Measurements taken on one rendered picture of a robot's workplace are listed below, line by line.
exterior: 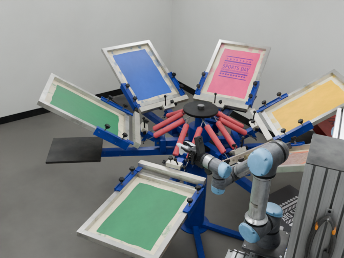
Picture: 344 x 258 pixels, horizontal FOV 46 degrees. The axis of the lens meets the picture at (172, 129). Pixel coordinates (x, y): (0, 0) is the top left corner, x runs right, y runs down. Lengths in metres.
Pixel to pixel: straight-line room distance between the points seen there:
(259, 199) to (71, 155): 2.04
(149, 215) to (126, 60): 1.97
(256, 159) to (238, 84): 2.49
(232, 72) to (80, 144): 1.77
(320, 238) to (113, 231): 1.47
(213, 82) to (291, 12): 1.49
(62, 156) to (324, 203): 2.47
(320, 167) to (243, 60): 3.02
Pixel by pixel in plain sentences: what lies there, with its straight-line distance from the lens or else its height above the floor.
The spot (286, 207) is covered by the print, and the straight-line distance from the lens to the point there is 3.11.
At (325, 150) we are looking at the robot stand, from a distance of 1.70.
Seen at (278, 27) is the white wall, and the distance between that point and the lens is 5.43.
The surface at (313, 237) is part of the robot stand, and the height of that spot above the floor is 1.71.
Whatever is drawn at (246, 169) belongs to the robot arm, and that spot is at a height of 1.66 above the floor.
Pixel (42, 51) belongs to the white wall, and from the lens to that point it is 6.27.
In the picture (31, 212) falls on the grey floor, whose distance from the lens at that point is 4.59.
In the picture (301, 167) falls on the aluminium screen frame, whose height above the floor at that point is 1.53.
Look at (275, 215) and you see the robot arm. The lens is 2.18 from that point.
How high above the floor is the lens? 2.86
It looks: 29 degrees down
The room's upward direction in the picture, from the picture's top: 1 degrees clockwise
